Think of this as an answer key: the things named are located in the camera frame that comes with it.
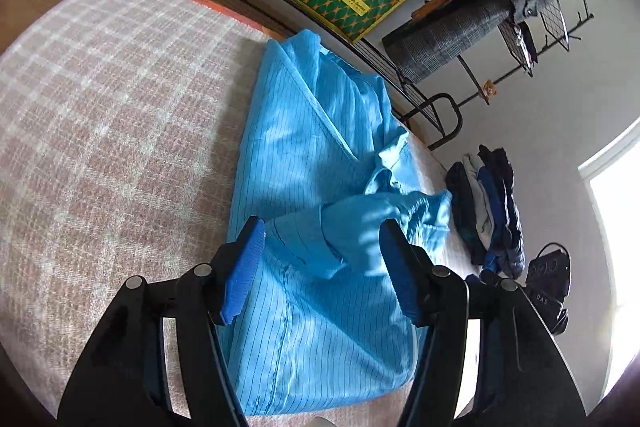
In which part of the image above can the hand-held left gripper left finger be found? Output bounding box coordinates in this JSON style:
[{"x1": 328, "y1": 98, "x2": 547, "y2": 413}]
[{"x1": 57, "y1": 215, "x2": 267, "y2": 427}]

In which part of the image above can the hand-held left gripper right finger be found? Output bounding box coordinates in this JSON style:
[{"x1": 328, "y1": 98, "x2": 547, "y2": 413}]
[{"x1": 378, "y1": 218, "x2": 586, "y2": 427}]

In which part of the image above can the blue striped work coat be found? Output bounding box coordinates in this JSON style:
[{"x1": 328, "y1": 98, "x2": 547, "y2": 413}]
[{"x1": 220, "y1": 30, "x2": 453, "y2": 418}]

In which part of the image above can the stack of folded dark clothes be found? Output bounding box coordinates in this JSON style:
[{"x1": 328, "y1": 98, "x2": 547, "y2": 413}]
[{"x1": 445, "y1": 144, "x2": 527, "y2": 275}]

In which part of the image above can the black metal clothes rack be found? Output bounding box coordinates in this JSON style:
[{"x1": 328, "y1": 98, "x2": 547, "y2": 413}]
[{"x1": 160, "y1": 0, "x2": 596, "y2": 150}]

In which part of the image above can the bright window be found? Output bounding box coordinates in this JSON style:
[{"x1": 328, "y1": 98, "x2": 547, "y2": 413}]
[{"x1": 577, "y1": 117, "x2": 640, "y2": 408}]

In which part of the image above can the pink plaid blanket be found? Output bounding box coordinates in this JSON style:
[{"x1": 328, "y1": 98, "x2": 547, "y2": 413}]
[{"x1": 0, "y1": 0, "x2": 481, "y2": 418}]

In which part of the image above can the grey checked coat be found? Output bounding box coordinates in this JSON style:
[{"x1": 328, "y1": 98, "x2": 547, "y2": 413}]
[{"x1": 382, "y1": 0, "x2": 582, "y2": 84}]

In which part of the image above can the orange wooden hanger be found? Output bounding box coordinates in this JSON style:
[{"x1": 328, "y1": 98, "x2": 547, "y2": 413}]
[{"x1": 410, "y1": 0, "x2": 463, "y2": 20}]

